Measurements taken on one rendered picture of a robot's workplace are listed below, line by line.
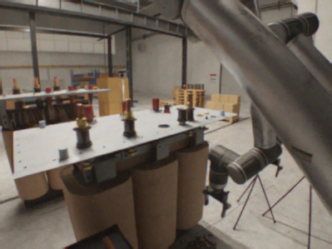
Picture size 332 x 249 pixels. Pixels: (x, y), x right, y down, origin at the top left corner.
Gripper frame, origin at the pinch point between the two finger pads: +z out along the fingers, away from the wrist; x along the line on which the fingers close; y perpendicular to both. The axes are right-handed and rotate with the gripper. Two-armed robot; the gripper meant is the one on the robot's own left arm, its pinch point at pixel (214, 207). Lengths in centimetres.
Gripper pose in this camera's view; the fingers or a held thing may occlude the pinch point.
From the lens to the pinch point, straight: 115.1
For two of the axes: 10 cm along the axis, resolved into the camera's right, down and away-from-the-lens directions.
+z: 0.0, 9.7, 2.5
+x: -5.7, -2.1, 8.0
